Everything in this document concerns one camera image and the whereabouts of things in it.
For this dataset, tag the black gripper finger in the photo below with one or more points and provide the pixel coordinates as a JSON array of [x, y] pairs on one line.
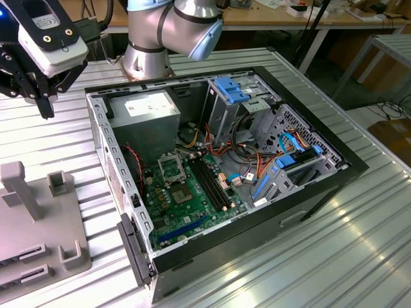
[[19, 77], [69, 78]]

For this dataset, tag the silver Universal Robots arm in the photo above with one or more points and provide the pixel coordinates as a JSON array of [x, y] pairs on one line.
[[180, 25]]

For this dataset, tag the grey power supply unit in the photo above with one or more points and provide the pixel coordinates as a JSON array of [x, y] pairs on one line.
[[144, 128]]

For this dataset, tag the grey parts rack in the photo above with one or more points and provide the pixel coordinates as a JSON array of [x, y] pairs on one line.
[[48, 224]]

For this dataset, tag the metal drive cage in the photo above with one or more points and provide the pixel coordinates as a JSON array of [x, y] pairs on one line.
[[224, 122]]

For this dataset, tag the blue plastic drive caddy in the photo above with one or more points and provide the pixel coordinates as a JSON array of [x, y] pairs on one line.
[[231, 90]]

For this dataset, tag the black RAM slot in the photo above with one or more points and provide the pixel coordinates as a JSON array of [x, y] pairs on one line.
[[217, 181], [209, 183], [213, 182], [205, 183]]

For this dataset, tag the black case latch bar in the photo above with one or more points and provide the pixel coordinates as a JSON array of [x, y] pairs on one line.
[[135, 247]]

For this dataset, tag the green motherboard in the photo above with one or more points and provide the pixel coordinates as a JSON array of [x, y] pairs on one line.
[[192, 211]]

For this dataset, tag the blue expansion slot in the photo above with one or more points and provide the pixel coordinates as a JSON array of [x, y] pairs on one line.
[[183, 229]]

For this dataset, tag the blue disk carrier with disk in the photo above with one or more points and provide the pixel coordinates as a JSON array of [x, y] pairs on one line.
[[284, 162]]

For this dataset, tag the white flat box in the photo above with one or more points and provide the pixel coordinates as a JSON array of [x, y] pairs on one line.
[[297, 11]]

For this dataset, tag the perforated metal disk bay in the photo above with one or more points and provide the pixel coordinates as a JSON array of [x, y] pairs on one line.
[[285, 186]]

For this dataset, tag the black open PC case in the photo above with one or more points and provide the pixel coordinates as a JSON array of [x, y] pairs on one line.
[[257, 244]]

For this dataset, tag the wooden desk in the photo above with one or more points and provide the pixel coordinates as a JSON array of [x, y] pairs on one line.
[[334, 23]]

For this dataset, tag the brown cardboard box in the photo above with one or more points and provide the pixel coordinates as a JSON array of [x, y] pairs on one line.
[[391, 138]]

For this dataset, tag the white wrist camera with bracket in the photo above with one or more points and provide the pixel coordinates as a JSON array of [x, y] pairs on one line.
[[57, 61]]

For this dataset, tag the blue plastic rail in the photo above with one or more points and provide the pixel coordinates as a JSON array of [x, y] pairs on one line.
[[260, 187]]

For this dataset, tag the metal frame side table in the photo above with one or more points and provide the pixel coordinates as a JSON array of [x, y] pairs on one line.
[[391, 41]]

